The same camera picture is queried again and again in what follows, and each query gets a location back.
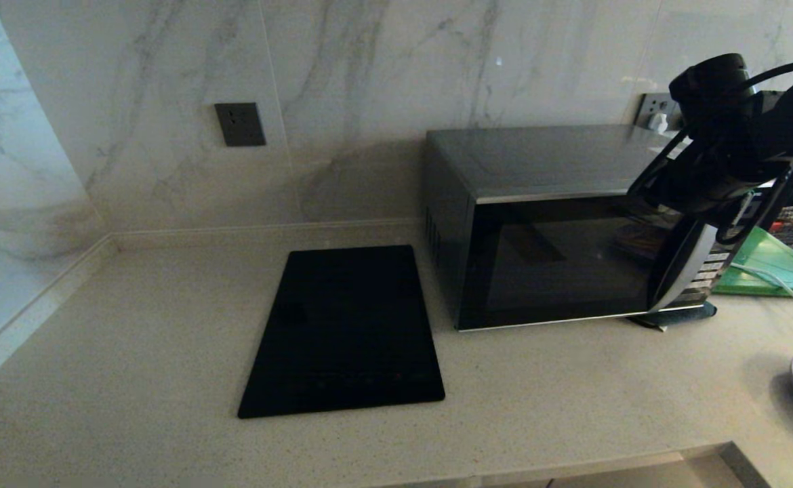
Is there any dark single wall socket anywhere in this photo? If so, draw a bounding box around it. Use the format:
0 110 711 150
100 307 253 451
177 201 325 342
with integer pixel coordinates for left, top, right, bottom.
214 102 267 148

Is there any green cutting board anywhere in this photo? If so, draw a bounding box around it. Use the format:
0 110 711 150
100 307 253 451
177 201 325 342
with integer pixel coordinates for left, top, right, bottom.
714 226 793 299

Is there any silver black microwave oven body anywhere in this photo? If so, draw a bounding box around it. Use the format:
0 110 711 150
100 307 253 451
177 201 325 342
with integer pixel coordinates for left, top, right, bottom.
425 124 753 333

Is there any grey double wall socket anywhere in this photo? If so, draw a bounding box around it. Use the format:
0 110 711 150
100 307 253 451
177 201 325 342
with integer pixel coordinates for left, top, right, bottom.
637 93 680 131

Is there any black glass induction cooktop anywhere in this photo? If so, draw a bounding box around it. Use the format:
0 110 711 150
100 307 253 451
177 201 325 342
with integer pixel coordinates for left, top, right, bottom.
237 245 446 420

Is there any white power cable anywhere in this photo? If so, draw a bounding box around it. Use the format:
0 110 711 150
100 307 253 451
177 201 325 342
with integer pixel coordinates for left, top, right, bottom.
730 263 793 317

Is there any beige cabinet front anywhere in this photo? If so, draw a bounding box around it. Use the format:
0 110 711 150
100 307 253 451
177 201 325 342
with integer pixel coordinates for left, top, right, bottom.
549 453 750 488

